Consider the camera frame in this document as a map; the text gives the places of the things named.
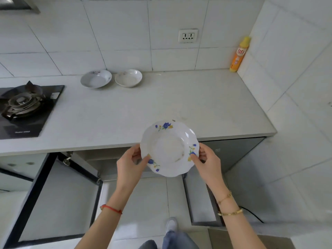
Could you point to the white bowl with faint print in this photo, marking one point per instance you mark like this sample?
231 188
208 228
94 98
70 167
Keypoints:
128 78

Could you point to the small open grey cabinet door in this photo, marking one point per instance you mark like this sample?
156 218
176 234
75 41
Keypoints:
201 202

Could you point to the blue jeans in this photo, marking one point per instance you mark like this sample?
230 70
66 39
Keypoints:
176 241

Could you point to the black glass gas stove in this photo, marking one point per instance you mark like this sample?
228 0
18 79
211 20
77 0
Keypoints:
26 127

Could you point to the person's left thumb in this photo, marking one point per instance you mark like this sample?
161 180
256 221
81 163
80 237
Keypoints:
142 160

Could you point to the white shoe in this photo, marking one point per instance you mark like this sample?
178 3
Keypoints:
171 225

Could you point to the white wall power outlet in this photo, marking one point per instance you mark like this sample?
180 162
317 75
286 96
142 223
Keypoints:
188 36

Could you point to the white plate with blue flowers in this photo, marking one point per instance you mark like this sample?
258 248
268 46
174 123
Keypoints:
168 147

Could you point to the person's right forearm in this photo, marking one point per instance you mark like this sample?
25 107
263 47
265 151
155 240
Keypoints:
237 225

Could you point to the black burner grate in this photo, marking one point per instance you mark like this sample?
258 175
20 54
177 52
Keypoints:
22 101

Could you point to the gold bangle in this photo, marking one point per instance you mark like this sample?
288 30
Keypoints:
230 212

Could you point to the steel range hood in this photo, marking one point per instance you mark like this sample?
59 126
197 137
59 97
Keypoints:
18 3

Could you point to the person's left forearm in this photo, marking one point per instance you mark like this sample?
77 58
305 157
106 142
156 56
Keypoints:
109 220

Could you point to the large open grey cabinet door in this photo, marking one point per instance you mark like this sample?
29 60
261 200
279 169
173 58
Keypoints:
59 199

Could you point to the metal cabinet hinge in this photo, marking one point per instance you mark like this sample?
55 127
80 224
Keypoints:
67 161

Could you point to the person's right thumb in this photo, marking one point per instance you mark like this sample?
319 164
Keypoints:
196 156

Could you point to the white bowl with dark print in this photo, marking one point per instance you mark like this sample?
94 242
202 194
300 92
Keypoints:
96 79

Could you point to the yellow orange detergent bottle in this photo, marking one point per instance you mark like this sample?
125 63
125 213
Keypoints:
239 55

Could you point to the person's left hand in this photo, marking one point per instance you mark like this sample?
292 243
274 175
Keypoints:
127 168

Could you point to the person's right hand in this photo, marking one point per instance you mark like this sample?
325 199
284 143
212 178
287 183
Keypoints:
210 168

